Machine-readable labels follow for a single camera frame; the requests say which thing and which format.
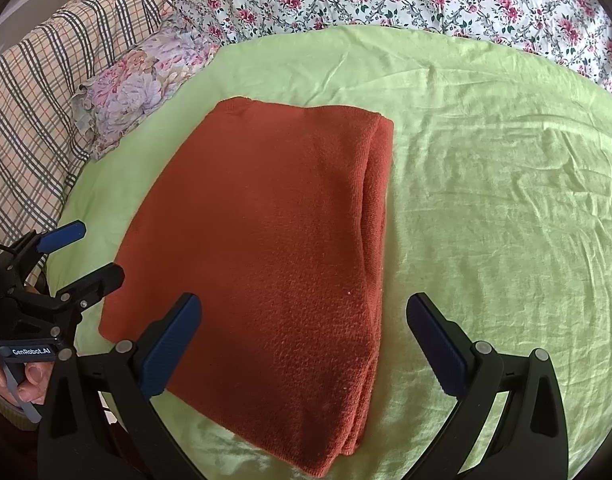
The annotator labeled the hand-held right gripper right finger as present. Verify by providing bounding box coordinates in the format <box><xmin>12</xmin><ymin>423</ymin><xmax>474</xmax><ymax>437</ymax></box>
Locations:
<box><xmin>406</xmin><ymin>292</ymin><xmax>569</xmax><ymax>480</ymax></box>

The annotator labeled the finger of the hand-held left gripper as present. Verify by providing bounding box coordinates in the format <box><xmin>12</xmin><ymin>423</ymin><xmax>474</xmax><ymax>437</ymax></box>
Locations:
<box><xmin>12</xmin><ymin>220</ymin><xmax>87</xmax><ymax>267</ymax></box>
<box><xmin>55</xmin><ymin>262</ymin><xmax>126</xmax><ymax>312</ymax></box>

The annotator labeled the person's left hand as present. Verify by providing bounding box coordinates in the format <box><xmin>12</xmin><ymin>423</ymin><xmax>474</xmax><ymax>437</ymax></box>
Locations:
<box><xmin>0</xmin><ymin>357</ymin><xmax>55</xmax><ymax>407</ymax></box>

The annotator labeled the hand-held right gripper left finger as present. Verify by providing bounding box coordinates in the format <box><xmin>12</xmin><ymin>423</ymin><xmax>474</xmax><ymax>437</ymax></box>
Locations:
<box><xmin>38</xmin><ymin>292</ymin><xmax>203</xmax><ymax>480</ymax></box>

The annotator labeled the beige plaid cloth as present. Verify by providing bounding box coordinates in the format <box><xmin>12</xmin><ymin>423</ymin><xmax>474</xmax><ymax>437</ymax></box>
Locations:
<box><xmin>0</xmin><ymin>0</ymin><xmax>187</xmax><ymax>286</ymax></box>

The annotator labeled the lavender floral pillow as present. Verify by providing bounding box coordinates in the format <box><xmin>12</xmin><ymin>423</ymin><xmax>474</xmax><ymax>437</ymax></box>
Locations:
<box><xmin>70</xmin><ymin>15</ymin><xmax>223</xmax><ymax>162</ymax></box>

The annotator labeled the light green bed sheet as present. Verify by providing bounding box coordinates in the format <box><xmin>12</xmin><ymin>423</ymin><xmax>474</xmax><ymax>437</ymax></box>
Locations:
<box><xmin>38</xmin><ymin>25</ymin><xmax>612</xmax><ymax>480</ymax></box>

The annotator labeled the grey strap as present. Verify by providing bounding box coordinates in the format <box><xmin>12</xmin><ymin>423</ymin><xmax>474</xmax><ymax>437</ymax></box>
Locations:
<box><xmin>0</xmin><ymin>344</ymin><xmax>43</xmax><ymax>424</ymax></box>

